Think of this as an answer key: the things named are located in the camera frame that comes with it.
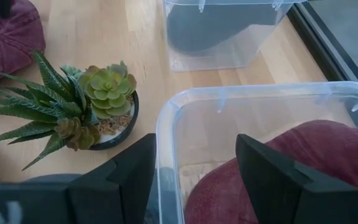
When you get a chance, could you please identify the succulent plants in black pot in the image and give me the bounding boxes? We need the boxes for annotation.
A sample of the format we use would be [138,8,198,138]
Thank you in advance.
[0,51,140,172]

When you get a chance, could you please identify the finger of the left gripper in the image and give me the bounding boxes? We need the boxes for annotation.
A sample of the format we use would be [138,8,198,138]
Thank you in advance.
[0,0,12,19]

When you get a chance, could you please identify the maroon baseball cap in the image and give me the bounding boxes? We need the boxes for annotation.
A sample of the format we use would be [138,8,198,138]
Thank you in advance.
[183,119,358,224]
[0,0,47,85]

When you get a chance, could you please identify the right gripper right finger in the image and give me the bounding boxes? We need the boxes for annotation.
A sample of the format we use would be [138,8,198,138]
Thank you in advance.
[236,133,358,224]

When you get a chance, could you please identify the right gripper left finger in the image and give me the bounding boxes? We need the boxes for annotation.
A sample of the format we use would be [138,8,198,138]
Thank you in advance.
[0,133,157,224]

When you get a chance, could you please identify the grey baseball cap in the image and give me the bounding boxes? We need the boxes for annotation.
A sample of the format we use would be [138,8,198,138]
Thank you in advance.
[166,4,287,57]

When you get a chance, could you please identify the clear plastic storage bin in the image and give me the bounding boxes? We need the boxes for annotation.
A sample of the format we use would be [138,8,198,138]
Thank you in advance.
[163,0,308,73]
[155,81,358,224]

